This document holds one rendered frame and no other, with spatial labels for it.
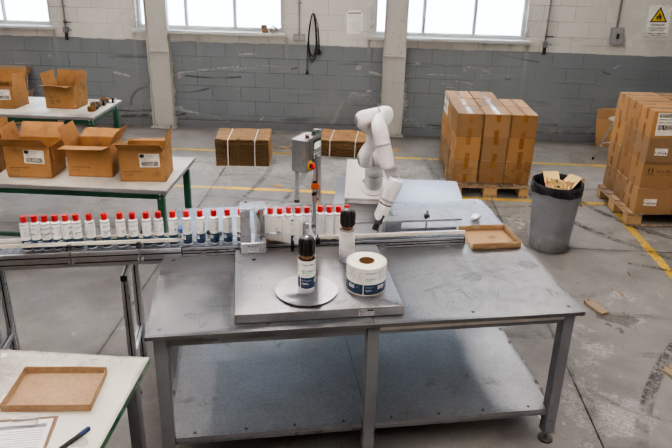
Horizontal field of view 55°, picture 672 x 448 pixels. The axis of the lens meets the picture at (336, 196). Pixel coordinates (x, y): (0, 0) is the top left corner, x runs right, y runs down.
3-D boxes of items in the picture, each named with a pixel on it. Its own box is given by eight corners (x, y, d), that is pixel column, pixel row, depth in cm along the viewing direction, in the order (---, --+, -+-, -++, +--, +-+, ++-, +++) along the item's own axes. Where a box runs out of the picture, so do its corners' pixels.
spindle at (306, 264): (298, 294, 313) (298, 241, 302) (296, 285, 321) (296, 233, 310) (316, 293, 314) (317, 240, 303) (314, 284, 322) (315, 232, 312)
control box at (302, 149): (291, 171, 362) (291, 138, 355) (306, 162, 376) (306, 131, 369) (307, 174, 358) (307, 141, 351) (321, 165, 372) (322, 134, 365)
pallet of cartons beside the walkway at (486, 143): (529, 198, 685) (540, 116, 652) (450, 196, 687) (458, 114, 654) (505, 162, 797) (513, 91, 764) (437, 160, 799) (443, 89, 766)
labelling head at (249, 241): (240, 253, 354) (239, 210, 345) (240, 243, 366) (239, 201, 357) (266, 252, 356) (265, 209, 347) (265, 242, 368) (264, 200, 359)
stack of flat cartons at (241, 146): (215, 165, 762) (213, 139, 750) (221, 152, 812) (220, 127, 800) (269, 166, 763) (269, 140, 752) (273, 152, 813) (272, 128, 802)
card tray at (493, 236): (472, 249, 377) (472, 243, 375) (458, 231, 401) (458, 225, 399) (520, 247, 381) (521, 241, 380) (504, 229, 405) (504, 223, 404)
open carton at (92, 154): (55, 182, 480) (48, 134, 466) (83, 159, 529) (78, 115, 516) (115, 183, 479) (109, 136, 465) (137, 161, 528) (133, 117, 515)
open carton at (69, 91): (37, 110, 676) (31, 75, 663) (58, 101, 716) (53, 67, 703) (74, 112, 672) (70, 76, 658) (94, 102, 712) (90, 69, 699)
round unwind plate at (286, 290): (277, 309, 302) (277, 307, 301) (273, 277, 330) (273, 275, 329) (341, 305, 306) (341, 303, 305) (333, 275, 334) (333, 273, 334)
